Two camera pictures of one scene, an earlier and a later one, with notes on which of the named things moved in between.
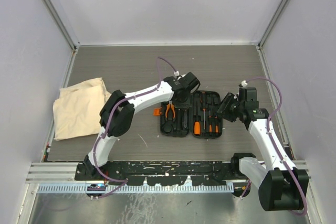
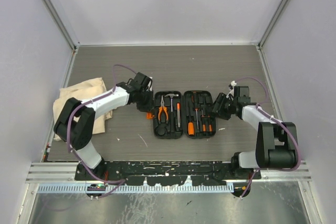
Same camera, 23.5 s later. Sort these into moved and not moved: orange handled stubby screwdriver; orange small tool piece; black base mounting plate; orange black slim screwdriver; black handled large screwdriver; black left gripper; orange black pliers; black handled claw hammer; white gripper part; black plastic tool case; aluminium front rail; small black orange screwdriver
Moved: black plastic tool case; black left gripper; black handled large screwdriver; orange handled stubby screwdriver; small black orange screwdriver; orange black pliers; orange small tool piece; orange black slim screwdriver; black handled claw hammer; white gripper part
Not moved: black base mounting plate; aluminium front rail
